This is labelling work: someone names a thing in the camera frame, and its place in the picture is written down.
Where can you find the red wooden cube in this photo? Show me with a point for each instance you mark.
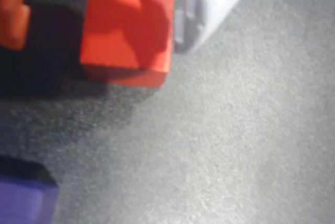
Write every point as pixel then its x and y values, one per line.
pixel 123 30

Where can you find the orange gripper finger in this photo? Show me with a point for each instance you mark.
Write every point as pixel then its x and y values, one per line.
pixel 11 12

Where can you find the purple wooden cube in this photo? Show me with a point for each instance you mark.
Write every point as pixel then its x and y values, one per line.
pixel 21 203

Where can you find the black fabric mat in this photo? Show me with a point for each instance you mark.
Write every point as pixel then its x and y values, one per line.
pixel 209 143

